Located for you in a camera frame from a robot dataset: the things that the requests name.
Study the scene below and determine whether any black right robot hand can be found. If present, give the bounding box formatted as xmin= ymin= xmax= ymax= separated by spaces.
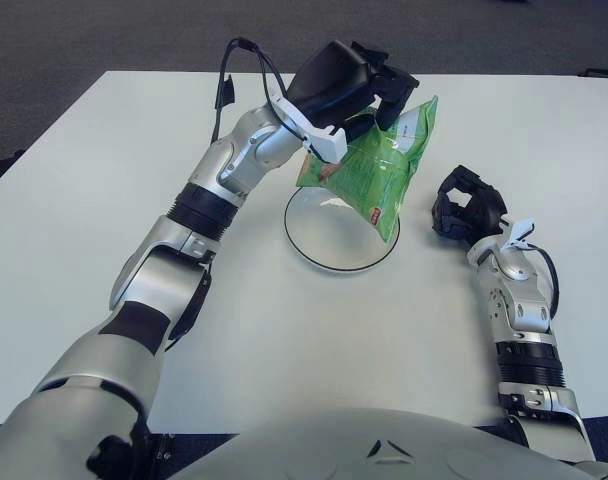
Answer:
xmin=430 ymin=165 xmax=509 ymax=242

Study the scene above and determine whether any grey robot torso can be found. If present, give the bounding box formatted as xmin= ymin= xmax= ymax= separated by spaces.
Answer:
xmin=168 ymin=407 xmax=608 ymax=480

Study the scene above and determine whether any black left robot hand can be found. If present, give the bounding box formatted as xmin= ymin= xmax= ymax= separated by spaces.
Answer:
xmin=282 ymin=39 xmax=419 ymax=146

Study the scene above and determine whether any white plate with black rim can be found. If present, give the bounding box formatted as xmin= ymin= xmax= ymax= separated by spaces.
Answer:
xmin=283 ymin=187 xmax=401 ymax=274

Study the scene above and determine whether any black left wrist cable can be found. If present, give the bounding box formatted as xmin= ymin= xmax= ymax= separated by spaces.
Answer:
xmin=211 ymin=37 xmax=305 ymax=146

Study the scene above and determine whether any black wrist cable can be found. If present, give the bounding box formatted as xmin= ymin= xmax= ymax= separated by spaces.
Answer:
xmin=211 ymin=37 xmax=305 ymax=146
xmin=526 ymin=242 xmax=561 ymax=317

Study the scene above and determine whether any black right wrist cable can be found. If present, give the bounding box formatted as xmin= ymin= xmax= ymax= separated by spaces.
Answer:
xmin=526 ymin=242 xmax=561 ymax=317

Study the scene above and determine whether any green snack bag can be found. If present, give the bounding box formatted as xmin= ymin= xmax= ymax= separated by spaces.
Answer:
xmin=294 ymin=94 xmax=440 ymax=245

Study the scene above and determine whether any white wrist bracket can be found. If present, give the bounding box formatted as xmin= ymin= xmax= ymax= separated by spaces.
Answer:
xmin=501 ymin=217 xmax=538 ymax=250
xmin=269 ymin=95 xmax=348 ymax=165

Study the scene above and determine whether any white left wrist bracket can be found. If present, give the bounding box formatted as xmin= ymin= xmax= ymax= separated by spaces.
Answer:
xmin=269 ymin=95 xmax=348 ymax=165

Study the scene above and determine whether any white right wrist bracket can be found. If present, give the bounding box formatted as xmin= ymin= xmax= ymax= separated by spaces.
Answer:
xmin=501 ymin=217 xmax=538 ymax=250

